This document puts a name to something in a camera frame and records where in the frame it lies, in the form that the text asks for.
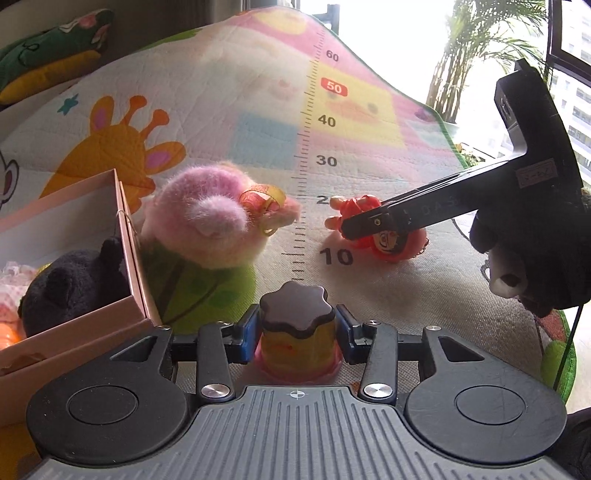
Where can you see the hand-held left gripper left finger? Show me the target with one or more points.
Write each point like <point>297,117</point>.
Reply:
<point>247,337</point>

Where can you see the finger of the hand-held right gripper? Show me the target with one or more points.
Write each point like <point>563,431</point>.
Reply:
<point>429,187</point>
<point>406,221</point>

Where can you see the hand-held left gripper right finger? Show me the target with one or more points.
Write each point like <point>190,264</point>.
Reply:
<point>345,337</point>

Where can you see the red figurine toy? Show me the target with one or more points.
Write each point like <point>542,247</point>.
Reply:
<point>392,244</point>

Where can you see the yellow toy pudding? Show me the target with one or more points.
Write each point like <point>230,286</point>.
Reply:
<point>298,332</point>

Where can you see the pink cardboard box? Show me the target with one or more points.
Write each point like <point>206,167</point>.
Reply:
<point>134,295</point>

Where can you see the pink plush pig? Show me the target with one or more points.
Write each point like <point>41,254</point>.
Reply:
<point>203,217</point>

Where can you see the black plush toy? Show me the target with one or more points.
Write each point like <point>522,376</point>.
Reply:
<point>74,290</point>

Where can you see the pink lace doll dress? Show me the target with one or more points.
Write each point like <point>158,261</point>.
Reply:
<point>16,288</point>

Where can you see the orange toy pumpkin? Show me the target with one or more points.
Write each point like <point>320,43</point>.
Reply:
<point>8,337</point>

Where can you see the green palm plant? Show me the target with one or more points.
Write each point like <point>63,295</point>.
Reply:
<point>480,50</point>

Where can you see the printed cartoon play mat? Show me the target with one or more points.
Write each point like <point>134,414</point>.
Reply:
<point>258,101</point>

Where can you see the green printed cushion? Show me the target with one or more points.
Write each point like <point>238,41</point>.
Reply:
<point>51,50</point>

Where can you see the black window frame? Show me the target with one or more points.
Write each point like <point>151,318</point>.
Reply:
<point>570,32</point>

